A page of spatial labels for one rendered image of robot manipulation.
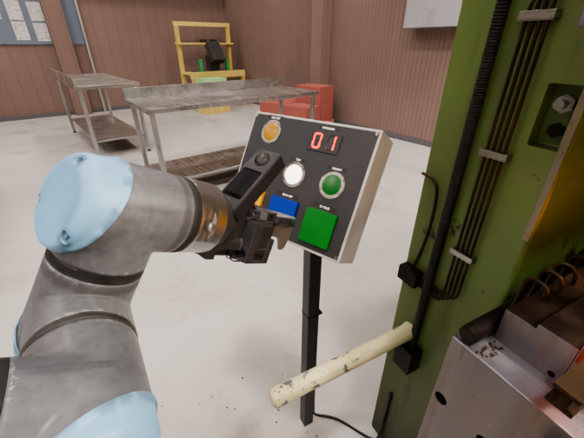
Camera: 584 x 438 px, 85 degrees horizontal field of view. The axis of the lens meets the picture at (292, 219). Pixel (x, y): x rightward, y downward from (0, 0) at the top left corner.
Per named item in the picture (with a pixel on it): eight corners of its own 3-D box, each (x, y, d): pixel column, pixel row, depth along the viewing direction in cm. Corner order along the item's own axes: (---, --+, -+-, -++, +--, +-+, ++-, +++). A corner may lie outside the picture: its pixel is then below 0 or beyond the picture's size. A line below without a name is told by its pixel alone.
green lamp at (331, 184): (331, 200, 65) (332, 180, 63) (319, 191, 69) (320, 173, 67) (343, 196, 67) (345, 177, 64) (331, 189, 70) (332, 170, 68)
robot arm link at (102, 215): (18, 225, 30) (52, 128, 29) (141, 234, 41) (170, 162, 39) (52, 281, 25) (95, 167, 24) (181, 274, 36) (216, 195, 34)
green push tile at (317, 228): (326, 250, 65) (337, 215, 65) (296, 238, 69) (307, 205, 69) (329, 250, 66) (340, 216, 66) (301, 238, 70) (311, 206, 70)
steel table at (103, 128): (116, 126, 592) (101, 66, 543) (154, 150, 456) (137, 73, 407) (70, 132, 550) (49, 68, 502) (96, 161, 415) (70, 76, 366)
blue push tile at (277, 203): (287, 235, 70) (297, 202, 70) (262, 224, 74) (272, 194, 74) (292, 235, 72) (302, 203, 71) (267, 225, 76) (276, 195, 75)
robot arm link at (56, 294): (-4, 410, 27) (42, 284, 24) (11, 321, 35) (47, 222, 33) (116, 395, 33) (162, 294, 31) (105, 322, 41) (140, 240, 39)
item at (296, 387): (276, 415, 74) (275, 402, 71) (267, 396, 78) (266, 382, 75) (414, 343, 91) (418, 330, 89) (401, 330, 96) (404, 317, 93)
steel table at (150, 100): (315, 166, 398) (319, 81, 351) (167, 207, 298) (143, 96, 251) (282, 153, 447) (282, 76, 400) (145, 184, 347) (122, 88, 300)
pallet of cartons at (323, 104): (339, 129, 574) (341, 86, 539) (296, 137, 521) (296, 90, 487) (295, 117, 662) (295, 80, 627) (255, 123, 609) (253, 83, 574)
